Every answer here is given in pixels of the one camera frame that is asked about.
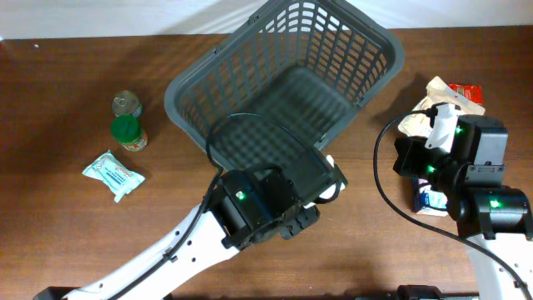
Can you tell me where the beige powder pouch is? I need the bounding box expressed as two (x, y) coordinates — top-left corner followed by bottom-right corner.
(397, 76), (486, 138)

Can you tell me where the blue Kleenex tissue multipack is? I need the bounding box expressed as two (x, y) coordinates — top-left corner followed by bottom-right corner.
(412, 178), (448, 217)

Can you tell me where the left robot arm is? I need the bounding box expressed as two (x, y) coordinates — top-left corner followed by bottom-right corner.
(36, 149), (347, 299)

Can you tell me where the red spaghetti pack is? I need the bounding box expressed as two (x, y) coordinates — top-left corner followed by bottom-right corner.
(448, 83), (484, 105)

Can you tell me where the small tin can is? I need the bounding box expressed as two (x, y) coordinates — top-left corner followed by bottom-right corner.
(111, 90), (143, 118)

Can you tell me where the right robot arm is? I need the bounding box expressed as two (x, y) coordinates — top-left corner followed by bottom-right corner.
(393, 114), (532, 299)

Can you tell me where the grey plastic slatted basket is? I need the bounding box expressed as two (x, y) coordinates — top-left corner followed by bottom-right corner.
(164, 0), (405, 171)

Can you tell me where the green lid jar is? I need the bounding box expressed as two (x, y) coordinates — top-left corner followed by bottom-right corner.
(111, 115), (147, 152)

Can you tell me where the mint green tissue pack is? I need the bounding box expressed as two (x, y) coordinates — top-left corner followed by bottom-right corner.
(82, 150), (146, 203)

